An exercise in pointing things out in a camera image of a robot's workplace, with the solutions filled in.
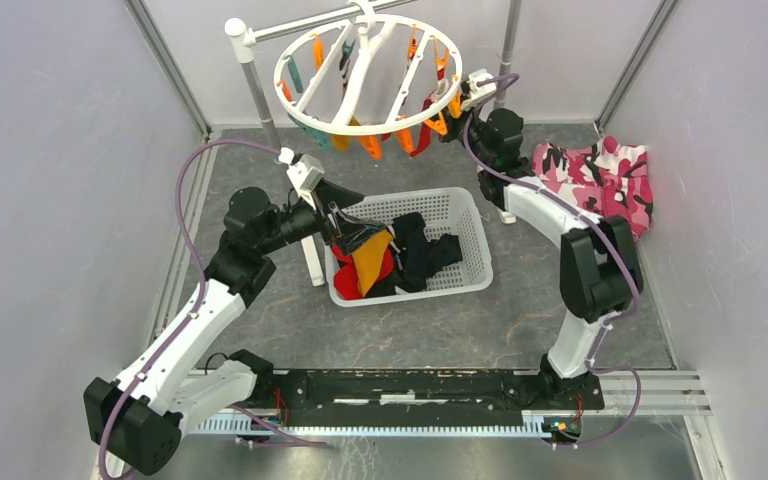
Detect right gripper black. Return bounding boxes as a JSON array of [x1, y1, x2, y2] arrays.
[[428, 94, 494, 170]]

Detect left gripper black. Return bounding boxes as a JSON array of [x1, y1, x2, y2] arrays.
[[257, 178, 384, 256]]

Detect black ankle sock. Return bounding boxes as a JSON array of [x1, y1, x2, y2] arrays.
[[387, 212, 463, 293]]

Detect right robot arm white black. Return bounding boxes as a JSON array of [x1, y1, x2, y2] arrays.
[[440, 108, 643, 408]]

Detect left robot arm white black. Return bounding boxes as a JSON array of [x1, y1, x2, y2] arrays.
[[83, 180, 365, 479]]

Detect white round sock hanger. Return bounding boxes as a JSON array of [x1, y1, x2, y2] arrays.
[[273, 1, 465, 137]]

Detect orange clothes peg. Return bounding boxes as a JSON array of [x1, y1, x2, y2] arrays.
[[357, 135, 383, 160], [393, 126, 415, 155], [447, 75, 462, 119], [421, 110, 448, 137]]

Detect red snowflake christmas sock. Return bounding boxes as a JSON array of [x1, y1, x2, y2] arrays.
[[380, 122, 432, 157]]

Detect mustard yellow striped sock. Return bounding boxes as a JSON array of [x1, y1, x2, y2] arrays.
[[331, 116, 360, 152]]

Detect teal clothes peg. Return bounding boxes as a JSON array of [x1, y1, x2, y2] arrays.
[[287, 114, 332, 149]]

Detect white plastic perforated basket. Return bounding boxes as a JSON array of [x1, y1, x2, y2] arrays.
[[323, 187, 494, 308]]

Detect pink camouflage garment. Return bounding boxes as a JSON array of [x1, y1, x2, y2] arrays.
[[532, 136, 654, 241]]

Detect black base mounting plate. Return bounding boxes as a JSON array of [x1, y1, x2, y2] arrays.
[[242, 369, 605, 427]]

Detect white metal drying rack stand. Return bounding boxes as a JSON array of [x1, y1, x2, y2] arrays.
[[223, 0, 524, 287]]

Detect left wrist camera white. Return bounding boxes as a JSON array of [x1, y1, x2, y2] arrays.
[[278, 147, 325, 210]]

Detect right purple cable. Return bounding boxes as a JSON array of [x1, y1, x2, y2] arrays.
[[460, 71, 644, 449]]

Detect purple cable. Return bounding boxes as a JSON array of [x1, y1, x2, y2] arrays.
[[96, 137, 293, 480], [460, 71, 644, 449]]

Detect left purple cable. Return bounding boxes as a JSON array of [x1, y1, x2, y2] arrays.
[[96, 137, 293, 480]]

